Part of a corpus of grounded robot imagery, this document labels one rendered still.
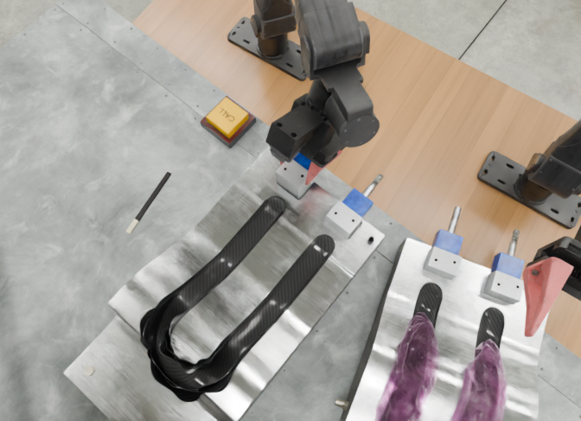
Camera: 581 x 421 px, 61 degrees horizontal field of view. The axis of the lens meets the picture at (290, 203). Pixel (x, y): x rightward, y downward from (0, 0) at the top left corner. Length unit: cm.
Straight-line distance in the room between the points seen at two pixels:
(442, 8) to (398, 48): 122
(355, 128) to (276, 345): 35
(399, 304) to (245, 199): 32
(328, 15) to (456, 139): 49
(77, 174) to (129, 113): 16
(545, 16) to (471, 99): 141
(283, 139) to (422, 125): 45
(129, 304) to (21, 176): 41
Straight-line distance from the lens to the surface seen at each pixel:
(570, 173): 93
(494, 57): 228
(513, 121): 113
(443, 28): 230
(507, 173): 106
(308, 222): 85
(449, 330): 88
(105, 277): 97
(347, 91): 66
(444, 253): 88
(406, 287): 88
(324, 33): 66
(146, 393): 86
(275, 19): 97
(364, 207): 85
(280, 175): 83
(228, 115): 100
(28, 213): 106
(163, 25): 120
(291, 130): 68
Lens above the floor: 169
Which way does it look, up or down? 70 degrees down
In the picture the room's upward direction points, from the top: 2 degrees clockwise
